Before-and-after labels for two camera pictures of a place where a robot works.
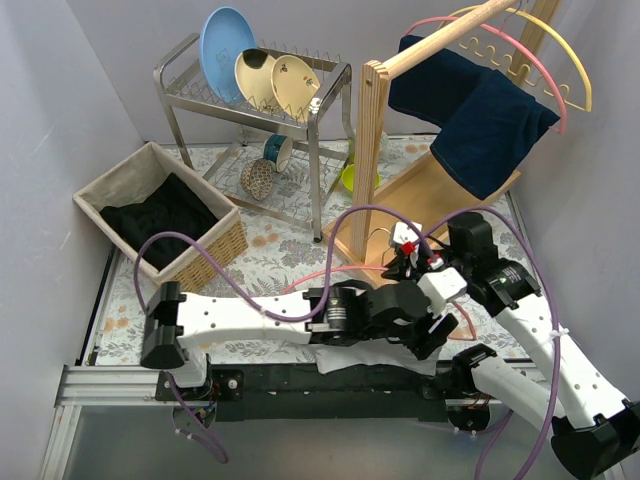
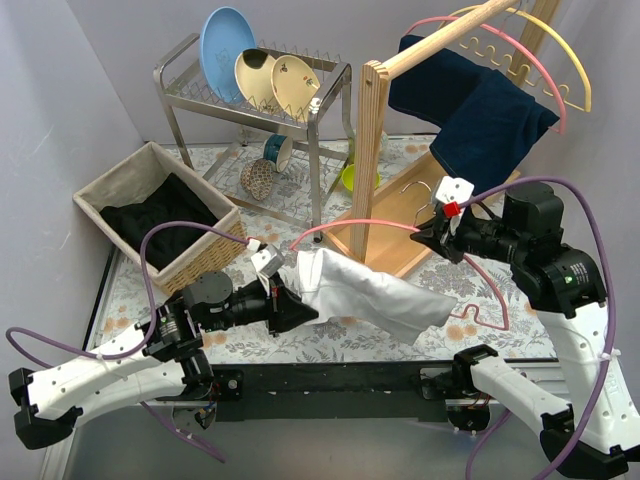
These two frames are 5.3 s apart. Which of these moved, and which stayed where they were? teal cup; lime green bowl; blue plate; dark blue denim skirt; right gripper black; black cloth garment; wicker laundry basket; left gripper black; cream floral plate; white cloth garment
Moved: white cloth garment; left gripper black; right gripper black
Stayed: lime green bowl; dark blue denim skirt; teal cup; blue plate; black cloth garment; wicker laundry basket; cream floral plate
